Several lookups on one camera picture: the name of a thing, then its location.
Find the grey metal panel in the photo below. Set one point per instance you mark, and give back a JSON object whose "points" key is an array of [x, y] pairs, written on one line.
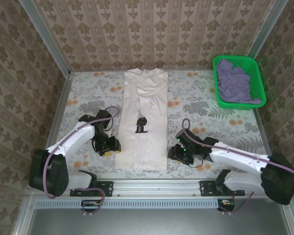
{"points": [[156, 222]]}

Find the white t-shirt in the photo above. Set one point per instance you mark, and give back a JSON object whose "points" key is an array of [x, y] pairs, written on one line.
{"points": [[156, 110]]}

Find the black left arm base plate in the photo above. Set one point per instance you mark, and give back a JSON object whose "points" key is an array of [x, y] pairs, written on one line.
{"points": [[105, 188]]}

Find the green plastic basket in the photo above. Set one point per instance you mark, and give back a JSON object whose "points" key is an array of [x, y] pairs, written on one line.
{"points": [[257, 80]]}

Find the aluminium table side rail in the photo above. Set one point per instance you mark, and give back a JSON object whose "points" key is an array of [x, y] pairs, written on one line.
{"points": [[265, 137], [57, 117]]}

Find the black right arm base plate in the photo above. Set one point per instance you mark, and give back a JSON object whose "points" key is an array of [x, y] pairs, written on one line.
{"points": [[207, 188]]}

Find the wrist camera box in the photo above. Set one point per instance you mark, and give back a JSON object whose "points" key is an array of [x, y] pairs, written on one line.
{"points": [[186, 150], [114, 143]]}

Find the purple t-shirt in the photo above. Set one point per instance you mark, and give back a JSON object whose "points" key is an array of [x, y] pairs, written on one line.
{"points": [[232, 83]]}

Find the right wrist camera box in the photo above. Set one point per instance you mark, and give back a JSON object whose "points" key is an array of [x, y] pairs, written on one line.
{"points": [[186, 150]]}

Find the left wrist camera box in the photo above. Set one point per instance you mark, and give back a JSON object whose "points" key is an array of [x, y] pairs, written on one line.
{"points": [[114, 143]]}

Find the aluminium frame post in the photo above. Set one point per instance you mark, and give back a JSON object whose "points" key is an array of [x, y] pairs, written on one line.
{"points": [[267, 27], [46, 39]]}

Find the aluminium front mounting rail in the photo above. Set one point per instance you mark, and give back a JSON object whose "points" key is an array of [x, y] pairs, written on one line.
{"points": [[156, 187]]}

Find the black connector board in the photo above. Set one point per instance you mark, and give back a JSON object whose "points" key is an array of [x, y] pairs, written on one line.
{"points": [[90, 205], [226, 204]]}

